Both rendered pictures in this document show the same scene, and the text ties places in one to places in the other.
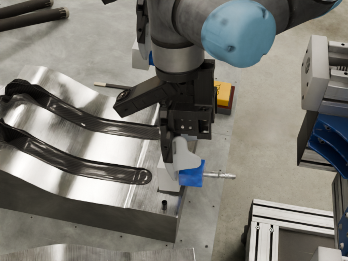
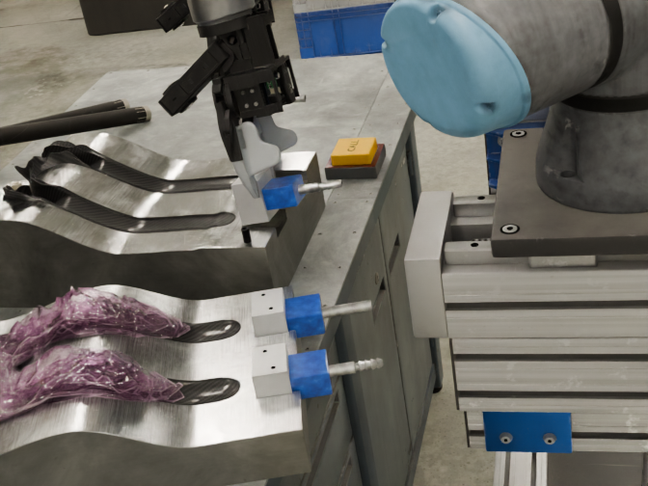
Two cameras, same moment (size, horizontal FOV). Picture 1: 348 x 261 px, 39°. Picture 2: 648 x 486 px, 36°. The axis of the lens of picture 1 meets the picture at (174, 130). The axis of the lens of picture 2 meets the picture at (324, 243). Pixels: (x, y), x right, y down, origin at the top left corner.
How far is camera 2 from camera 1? 0.65 m
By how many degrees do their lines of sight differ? 20
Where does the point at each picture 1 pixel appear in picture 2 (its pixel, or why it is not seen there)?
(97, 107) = (169, 171)
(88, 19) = (178, 118)
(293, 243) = (578, 454)
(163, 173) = (241, 193)
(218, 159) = (353, 222)
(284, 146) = not seen: hidden behind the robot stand
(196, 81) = (247, 33)
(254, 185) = not seen: hidden behind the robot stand
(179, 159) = (253, 156)
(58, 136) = (111, 197)
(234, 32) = not seen: outside the picture
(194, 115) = (253, 78)
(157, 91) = (204, 59)
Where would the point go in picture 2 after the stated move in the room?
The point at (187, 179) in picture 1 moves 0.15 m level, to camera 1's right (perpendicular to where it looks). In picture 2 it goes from (275, 197) to (397, 185)
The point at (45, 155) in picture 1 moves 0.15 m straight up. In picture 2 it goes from (92, 215) to (59, 109)
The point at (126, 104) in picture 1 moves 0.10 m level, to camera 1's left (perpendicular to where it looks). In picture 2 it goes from (173, 92) to (93, 100)
